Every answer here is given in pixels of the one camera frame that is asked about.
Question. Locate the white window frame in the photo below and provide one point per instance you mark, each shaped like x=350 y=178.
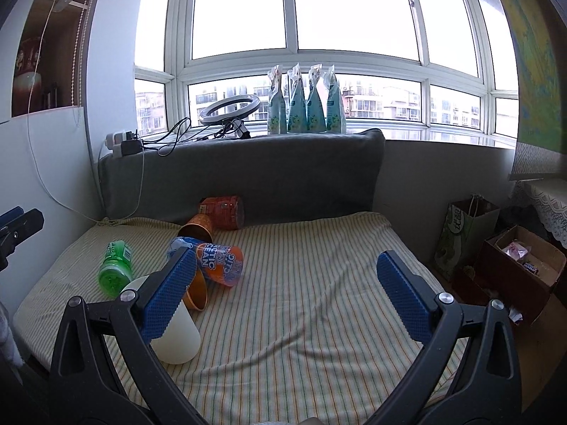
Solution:
x=290 y=13

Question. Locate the orange instant noodle cup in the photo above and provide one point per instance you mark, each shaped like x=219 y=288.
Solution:
x=223 y=211

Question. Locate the black charger plug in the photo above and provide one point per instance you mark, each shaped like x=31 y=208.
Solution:
x=132 y=147

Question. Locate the orange and blue printed cup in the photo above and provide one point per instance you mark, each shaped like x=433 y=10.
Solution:
x=219 y=263

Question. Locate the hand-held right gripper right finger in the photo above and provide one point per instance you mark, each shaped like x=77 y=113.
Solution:
x=405 y=297

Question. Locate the dark snack bar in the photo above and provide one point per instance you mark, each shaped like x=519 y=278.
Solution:
x=531 y=268

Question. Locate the white plastic cup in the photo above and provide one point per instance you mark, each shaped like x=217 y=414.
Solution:
x=179 y=341

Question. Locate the wall poster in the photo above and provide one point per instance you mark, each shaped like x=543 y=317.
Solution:
x=536 y=62

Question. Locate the brown cardboard box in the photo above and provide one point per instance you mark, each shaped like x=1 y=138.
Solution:
x=514 y=283

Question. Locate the orange metallic cup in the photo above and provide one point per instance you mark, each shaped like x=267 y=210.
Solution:
x=199 y=225
x=197 y=294

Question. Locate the white power strip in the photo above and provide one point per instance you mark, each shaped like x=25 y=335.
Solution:
x=110 y=141

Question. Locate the striped bed blanket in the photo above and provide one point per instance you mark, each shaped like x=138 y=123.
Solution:
x=292 y=274

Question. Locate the light blue refill pouch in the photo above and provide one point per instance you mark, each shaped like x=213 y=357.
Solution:
x=297 y=110
x=316 y=110
x=335 y=110
x=277 y=110

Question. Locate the white lace cloth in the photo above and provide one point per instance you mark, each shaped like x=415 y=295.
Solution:
x=547 y=206

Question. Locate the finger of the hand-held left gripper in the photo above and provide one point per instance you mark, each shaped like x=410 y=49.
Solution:
x=22 y=225

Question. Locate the pink packet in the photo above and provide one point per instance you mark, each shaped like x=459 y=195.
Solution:
x=516 y=250

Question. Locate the wooden wall shelf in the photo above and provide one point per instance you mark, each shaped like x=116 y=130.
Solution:
x=62 y=53

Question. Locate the green plastic bottle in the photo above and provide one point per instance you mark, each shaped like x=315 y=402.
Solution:
x=113 y=270

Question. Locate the grey headboard cushion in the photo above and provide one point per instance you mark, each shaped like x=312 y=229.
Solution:
x=265 y=177

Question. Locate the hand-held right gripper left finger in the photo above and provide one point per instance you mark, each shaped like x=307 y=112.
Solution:
x=170 y=293

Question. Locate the green paper bag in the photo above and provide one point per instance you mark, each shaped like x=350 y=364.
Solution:
x=460 y=234

